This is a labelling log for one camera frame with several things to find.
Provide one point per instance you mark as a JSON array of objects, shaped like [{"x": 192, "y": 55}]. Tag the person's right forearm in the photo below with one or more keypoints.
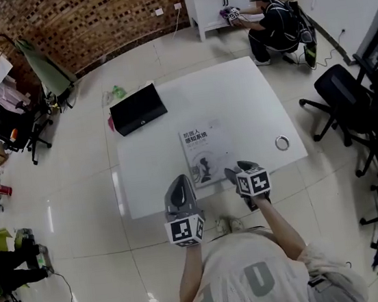
[{"x": 282, "y": 231}]

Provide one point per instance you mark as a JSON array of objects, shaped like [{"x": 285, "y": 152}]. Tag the black office chair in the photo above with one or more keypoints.
[
  {"x": 338, "y": 92},
  {"x": 10, "y": 129}
]

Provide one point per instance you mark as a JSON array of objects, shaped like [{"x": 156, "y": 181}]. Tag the white wall socket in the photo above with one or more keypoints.
[
  {"x": 159, "y": 12},
  {"x": 178, "y": 6}
]

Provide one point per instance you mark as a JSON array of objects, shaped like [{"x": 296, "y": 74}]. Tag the pink paper piece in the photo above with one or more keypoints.
[{"x": 110, "y": 123}]

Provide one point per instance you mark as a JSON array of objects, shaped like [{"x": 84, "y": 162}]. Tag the grey white book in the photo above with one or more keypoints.
[{"x": 206, "y": 151}]

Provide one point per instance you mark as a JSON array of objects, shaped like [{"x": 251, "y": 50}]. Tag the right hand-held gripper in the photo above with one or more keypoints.
[{"x": 252, "y": 182}]

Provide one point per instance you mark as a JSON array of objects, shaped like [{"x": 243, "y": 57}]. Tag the black flat case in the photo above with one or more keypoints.
[{"x": 137, "y": 110}]

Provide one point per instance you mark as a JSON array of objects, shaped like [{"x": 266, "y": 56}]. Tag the person's left forearm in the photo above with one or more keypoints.
[{"x": 190, "y": 274}]

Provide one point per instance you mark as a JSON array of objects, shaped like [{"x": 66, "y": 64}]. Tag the red can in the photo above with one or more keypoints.
[{"x": 2, "y": 189}]

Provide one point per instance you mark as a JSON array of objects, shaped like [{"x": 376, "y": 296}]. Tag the person's beige printed shirt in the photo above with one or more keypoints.
[{"x": 250, "y": 277}]

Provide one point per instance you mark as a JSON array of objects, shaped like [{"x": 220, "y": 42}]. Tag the green ironing board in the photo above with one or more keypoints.
[{"x": 49, "y": 72}]

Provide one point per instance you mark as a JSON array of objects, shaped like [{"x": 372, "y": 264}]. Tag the white cabinet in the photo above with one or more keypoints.
[{"x": 211, "y": 2}]

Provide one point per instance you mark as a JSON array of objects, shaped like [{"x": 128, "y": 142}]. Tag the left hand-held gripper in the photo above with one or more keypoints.
[{"x": 180, "y": 196}]

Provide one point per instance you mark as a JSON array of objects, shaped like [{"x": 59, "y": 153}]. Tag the person's white shoes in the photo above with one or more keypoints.
[{"x": 229, "y": 225}]

